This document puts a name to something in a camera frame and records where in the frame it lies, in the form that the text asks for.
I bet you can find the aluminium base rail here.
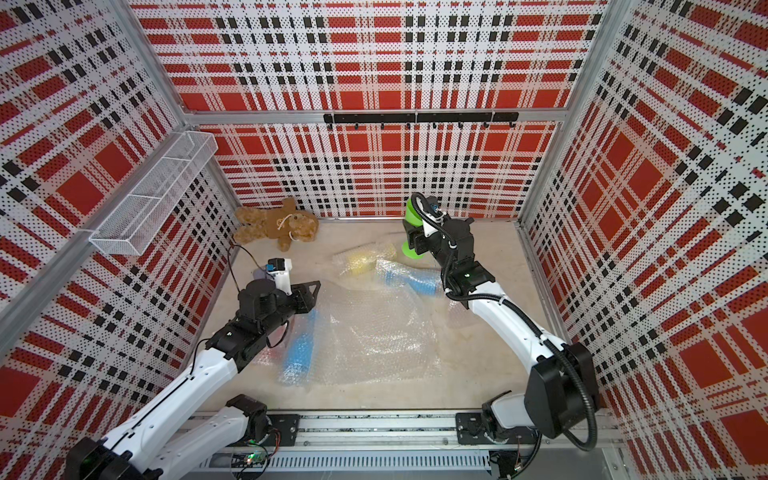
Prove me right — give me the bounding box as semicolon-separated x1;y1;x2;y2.
179;410;633;479

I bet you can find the green circuit board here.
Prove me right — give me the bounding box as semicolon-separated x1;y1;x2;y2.
230;450;270;473

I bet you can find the bubble wrap sheet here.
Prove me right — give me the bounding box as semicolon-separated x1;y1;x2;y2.
309;284;441;385

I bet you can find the blue glass in bubble wrap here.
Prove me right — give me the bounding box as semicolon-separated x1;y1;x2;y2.
278;310;318;386

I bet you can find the black hook rail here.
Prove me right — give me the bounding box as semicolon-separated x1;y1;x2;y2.
323;111;520;128

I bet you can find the white wire mesh basket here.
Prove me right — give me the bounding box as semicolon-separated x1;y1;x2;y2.
89;130;217;256

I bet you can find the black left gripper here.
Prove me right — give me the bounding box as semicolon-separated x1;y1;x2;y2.
261;280;321;337

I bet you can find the brown teddy bear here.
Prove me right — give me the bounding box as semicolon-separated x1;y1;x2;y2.
234;197;319;252

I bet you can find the pink glass in bubble wrap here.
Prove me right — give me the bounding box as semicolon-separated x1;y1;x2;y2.
252;345;287;366

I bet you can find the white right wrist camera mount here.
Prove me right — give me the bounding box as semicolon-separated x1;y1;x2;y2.
413;197;446;238

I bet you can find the yellow glass in bubble wrap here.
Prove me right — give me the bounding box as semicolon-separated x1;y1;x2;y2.
331;241;397;277

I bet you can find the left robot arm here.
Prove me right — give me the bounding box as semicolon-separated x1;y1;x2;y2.
64;278;321;479

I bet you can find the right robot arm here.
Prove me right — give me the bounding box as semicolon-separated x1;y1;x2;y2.
403;193;600;451

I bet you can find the light blue wrapped glass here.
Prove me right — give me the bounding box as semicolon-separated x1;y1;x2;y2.
375;259;443;297

